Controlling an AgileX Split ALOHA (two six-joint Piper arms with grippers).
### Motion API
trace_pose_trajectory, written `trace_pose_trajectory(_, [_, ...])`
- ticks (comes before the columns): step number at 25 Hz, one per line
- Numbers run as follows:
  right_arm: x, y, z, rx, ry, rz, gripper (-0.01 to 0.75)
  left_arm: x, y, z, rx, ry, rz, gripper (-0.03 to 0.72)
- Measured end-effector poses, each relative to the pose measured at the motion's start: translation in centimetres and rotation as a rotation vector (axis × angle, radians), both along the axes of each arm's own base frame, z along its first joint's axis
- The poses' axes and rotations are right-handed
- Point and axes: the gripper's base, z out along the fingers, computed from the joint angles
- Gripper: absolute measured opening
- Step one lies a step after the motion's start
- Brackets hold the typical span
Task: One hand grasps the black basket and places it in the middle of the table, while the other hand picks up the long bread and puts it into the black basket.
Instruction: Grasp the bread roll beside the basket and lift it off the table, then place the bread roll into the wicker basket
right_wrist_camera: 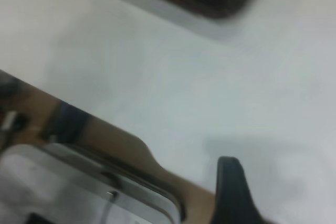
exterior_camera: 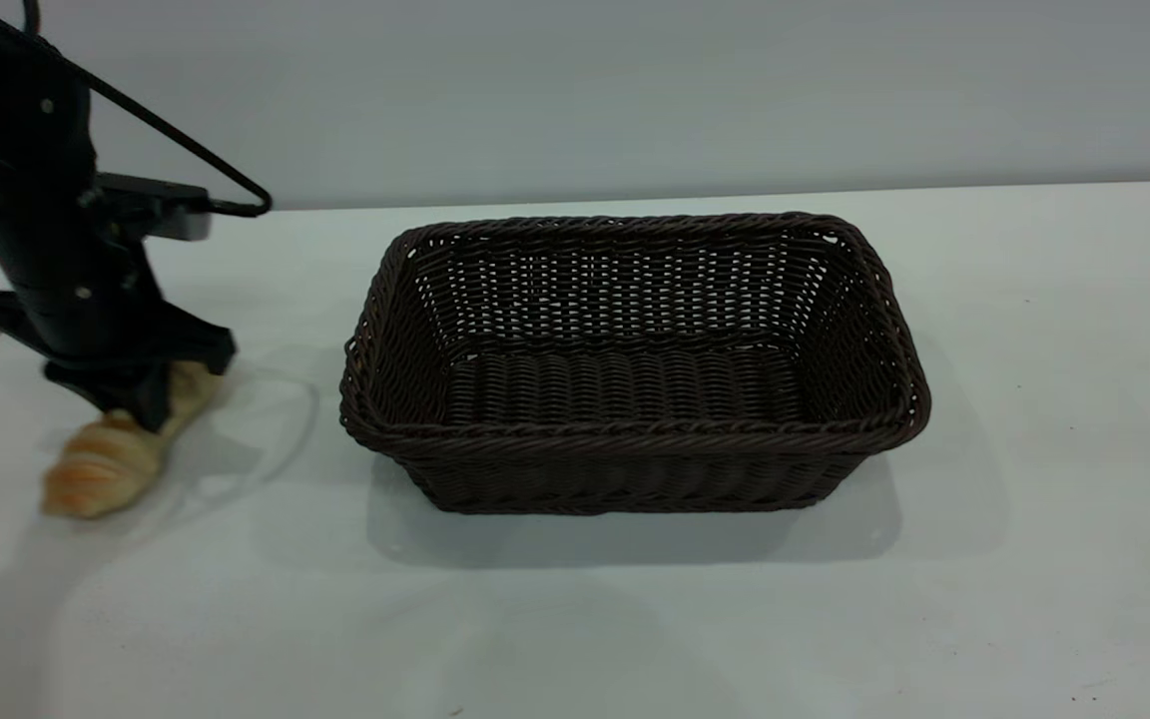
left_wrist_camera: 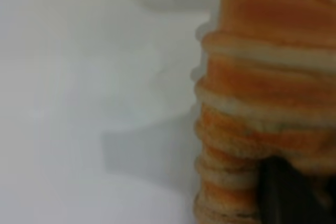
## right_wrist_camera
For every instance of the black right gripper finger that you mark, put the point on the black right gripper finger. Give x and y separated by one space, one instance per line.
233 192

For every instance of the grey rounded metal housing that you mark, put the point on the grey rounded metal housing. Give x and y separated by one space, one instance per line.
78 187

